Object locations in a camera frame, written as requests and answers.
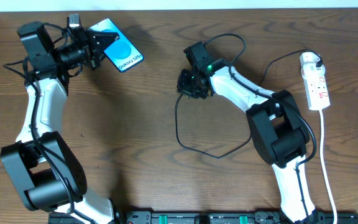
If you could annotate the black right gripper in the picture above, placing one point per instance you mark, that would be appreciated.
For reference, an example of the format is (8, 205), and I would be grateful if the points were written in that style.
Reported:
(192, 86)

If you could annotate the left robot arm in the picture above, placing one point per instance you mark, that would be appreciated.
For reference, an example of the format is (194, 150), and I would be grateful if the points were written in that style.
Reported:
(45, 173)

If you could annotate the white power strip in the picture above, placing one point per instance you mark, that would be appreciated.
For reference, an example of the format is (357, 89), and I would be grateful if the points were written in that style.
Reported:
(316, 89)

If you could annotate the blue Galaxy smartphone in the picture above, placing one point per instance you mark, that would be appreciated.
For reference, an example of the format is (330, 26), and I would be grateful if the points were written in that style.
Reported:
(122, 53)

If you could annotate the white USB charger plug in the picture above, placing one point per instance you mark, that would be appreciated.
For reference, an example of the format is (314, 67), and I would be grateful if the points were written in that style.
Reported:
(310, 62)

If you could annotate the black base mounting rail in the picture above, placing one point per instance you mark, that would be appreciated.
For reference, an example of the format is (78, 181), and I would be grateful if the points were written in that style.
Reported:
(265, 217)

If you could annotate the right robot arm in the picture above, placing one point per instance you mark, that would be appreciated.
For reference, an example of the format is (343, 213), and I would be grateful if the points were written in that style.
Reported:
(278, 131)

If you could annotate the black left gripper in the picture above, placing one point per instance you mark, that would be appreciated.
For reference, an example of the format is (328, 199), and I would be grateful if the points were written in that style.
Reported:
(92, 50)

